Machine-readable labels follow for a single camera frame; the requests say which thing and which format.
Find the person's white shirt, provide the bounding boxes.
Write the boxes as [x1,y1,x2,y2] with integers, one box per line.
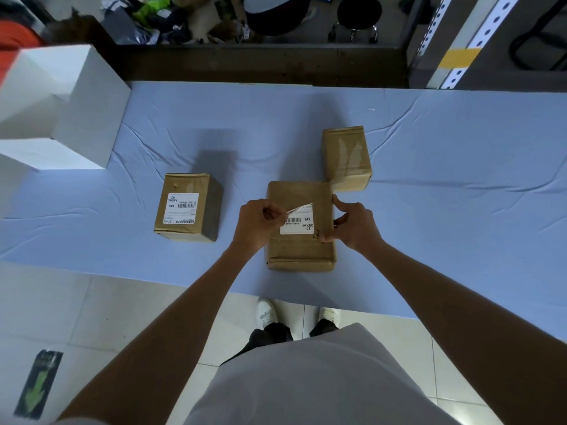
[53,322,464,425]

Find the person's dark trousers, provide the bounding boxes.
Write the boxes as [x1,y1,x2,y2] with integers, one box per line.
[219,319,340,367]

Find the yellow tape strip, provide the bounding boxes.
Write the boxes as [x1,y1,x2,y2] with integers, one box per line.
[438,48,481,69]

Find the red plastic chair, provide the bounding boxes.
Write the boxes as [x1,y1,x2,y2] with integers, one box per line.
[0,19,43,83]

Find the person's left hand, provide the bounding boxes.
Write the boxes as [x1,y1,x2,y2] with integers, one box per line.
[230,198,289,257]

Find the person's left white shoe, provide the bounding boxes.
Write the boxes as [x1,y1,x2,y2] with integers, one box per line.
[255,298,279,331]

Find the person's right hand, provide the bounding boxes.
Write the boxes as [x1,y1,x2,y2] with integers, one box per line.
[318,194,384,257]

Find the small brown cardboard box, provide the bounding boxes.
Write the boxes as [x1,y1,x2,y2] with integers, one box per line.
[321,126,373,193]

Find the dark green bag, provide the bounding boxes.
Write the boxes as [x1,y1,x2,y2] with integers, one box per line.
[13,349,64,421]

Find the large cardboard box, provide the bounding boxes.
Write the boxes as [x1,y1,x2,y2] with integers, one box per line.
[265,180,337,274]

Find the person's left forearm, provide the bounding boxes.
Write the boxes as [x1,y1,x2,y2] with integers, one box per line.
[57,247,251,425]

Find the white bin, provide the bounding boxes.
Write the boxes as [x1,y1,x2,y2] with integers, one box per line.
[0,44,132,171]

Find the black wire stand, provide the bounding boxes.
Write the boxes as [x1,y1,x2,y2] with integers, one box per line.
[508,0,567,71]

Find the black rolling stool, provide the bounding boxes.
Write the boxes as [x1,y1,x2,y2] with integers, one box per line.
[327,0,383,44]

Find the white perforated shelf post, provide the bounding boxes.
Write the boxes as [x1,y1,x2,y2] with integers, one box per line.
[418,0,455,56]
[426,0,523,90]

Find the person's right white shoe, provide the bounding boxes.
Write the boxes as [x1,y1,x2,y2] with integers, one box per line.
[318,307,342,329]

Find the gray plastic bag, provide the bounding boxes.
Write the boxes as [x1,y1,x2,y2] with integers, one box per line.
[102,7,160,45]

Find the person's white shoe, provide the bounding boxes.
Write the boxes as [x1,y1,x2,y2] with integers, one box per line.
[255,298,279,331]
[318,307,342,329]

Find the medium brown cardboard box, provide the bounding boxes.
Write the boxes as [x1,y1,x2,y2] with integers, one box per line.
[154,172,224,243]

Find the white barcode label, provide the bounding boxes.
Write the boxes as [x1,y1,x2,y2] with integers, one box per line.
[162,192,200,225]
[279,202,315,236]

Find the person's right forearm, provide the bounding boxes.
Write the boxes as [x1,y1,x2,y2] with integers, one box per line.
[365,241,567,425]

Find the bright green bag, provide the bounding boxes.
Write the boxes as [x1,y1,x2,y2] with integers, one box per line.
[132,0,171,22]

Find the blue table cloth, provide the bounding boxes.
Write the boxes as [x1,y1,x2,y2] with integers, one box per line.
[0,80,567,342]

